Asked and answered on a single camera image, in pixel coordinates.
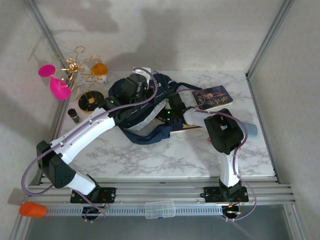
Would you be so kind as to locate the orange plastic cup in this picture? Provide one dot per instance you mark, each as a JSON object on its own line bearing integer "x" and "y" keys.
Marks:
{"x": 32, "y": 210}

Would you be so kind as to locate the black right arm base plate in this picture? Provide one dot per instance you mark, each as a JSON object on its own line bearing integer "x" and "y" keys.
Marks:
{"x": 212, "y": 195}

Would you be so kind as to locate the clear plastic organizer box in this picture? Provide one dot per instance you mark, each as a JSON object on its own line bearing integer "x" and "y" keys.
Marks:
{"x": 160, "y": 210}

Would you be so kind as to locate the aluminium frame post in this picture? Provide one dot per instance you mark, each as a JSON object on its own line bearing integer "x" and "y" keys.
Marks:
{"x": 40, "y": 20}
{"x": 270, "y": 37}

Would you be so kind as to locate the small dark bottle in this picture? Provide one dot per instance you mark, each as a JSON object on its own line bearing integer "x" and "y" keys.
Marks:
{"x": 74, "y": 116}

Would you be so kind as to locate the aluminium rail frame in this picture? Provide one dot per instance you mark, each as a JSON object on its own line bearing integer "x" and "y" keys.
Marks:
{"x": 160, "y": 191}

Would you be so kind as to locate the navy blue backpack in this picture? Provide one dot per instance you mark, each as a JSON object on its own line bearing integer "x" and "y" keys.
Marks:
{"x": 150, "y": 132}

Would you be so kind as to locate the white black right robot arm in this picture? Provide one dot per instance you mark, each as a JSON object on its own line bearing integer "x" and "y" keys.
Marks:
{"x": 222, "y": 135}

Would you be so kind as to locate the purple illustrated book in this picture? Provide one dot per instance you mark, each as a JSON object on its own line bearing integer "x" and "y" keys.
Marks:
{"x": 215, "y": 98}

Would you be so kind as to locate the grey pencil case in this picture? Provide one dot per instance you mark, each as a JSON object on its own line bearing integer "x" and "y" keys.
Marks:
{"x": 251, "y": 130}

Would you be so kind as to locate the dark blue book yellow label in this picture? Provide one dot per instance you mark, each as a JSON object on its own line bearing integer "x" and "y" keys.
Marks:
{"x": 188, "y": 127}

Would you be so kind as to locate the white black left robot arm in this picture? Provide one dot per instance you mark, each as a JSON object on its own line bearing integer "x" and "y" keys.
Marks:
{"x": 85, "y": 132}

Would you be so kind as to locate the orange plastic wine glass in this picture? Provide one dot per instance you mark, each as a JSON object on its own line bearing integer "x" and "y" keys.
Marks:
{"x": 99, "y": 69}

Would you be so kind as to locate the pink plastic wine glass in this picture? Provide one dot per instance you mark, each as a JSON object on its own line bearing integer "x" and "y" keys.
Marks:
{"x": 58, "y": 87}

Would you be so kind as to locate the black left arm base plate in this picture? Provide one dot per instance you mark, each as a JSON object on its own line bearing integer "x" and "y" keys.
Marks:
{"x": 107, "y": 193}

